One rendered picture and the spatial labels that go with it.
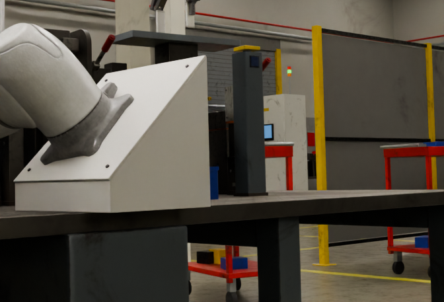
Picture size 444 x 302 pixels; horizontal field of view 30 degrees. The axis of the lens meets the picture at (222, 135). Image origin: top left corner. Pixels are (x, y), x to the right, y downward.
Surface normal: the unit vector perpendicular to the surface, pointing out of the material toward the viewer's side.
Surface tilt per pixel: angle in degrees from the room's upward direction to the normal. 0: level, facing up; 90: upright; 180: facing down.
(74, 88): 91
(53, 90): 106
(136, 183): 90
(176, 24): 90
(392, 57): 90
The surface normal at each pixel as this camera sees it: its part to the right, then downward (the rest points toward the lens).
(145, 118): -0.54, -0.72
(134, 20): 0.68, -0.05
